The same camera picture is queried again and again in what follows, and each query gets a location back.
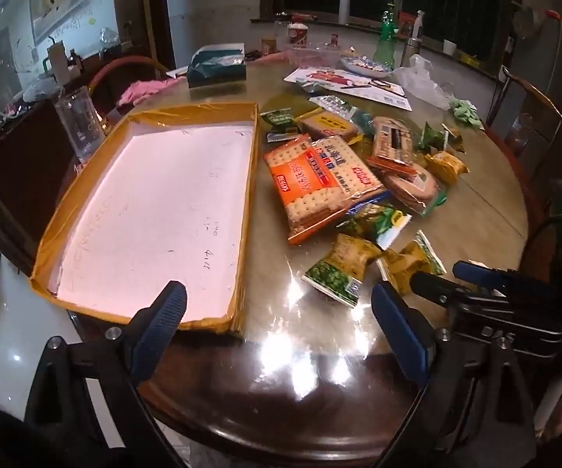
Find teal foil wrapper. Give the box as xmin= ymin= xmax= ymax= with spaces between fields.
xmin=349 ymin=107 xmax=376 ymax=140

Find yellow-taped cardboard box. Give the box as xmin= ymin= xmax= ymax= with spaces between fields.
xmin=30 ymin=101 xmax=261 ymax=337

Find round biscuit packet white label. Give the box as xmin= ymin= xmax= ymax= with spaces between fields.
xmin=366 ymin=116 xmax=420 ymax=176

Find wooden chair gold trim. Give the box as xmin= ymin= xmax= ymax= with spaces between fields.
xmin=486 ymin=66 xmax=562 ymax=157

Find pink cloth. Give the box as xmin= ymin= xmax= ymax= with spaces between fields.
xmin=116 ymin=78 xmax=179 ymax=106

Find printed paper flyer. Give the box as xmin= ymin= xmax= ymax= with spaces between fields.
xmin=283 ymin=66 xmax=413 ymax=112

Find green pea snack packet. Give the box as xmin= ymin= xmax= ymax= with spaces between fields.
xmin=301 ymin=233 xmax=383 ymax=309
xmin=376 ymin=230 xmax=447 ymax=296
xmin=337 ymin=202 xmax=413 ymax=250

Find framed wall picture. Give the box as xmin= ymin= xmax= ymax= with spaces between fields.
xmin=28 ymin=0 xmax=89 ymax=44

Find dark wooden cabinet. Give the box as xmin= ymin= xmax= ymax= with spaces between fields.
xmin=0 ymin=92 xmax=116 ymax=274

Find yellow square biscuit packet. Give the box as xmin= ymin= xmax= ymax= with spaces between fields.
xmin=300 ymin=110 xmax=362 ymax=144

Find white plate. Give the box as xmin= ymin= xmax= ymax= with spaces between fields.
xmin=339 ymin=56 xmax=396 ymax=75

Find red-brown curved chair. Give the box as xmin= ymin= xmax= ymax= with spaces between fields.
xmin=87 ymin=55 xmax=170 ymax=103

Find glass beaker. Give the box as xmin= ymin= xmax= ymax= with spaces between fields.
xmin=54 ymin=85 xmax=107 ymax=164

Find clear plastic bag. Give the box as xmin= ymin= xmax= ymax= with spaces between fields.
xmin=392 ymin=53 xmax=457 ymax=110

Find silver foil snack packet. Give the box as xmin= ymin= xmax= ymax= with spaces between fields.
xmin=308 ymin=95 xmax=360 ymax=118

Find white jar red label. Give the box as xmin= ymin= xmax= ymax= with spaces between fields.
xmin=287 ymin=23 xmax=310 ymax=47

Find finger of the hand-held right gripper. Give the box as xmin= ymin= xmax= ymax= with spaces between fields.
xmin=453 ymin=261 xmax=562 ymax=300
xmin=410 ymin=271 xmax=496 ymax=308

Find white tumbler with straw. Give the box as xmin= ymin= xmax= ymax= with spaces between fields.
xmin=42 ymin=41 xmax=69 ymax=83

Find green cloth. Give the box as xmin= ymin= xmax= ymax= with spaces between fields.
xmin=449 ymin=97 xmax=484 ymax=130

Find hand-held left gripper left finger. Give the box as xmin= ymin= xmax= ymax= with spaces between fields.
xmin=23 ymin=280 xmax=189 ymax=468

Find large orange cracker packet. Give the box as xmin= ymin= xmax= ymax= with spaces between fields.
xmin=262 ymin=134 xmax=360 ymax=247

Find round biscuit packet green wrap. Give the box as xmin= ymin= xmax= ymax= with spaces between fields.
xmin=378 ymin=161 xmax=450 ymax=218

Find small yellow snack packet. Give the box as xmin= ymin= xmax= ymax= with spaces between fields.
xmin=424 ymin=150 xmax=470 ymax=186

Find steel thermos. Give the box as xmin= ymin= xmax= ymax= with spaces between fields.
xmin=402 ymin=36 xmax=420 ymax=68

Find green tissue box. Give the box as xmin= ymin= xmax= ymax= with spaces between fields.
xmin=186 ymin=45 xmax=248 ymax=89

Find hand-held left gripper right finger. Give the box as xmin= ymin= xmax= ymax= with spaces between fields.
xmin=371 ymin=282 xmax=540 ymax=468

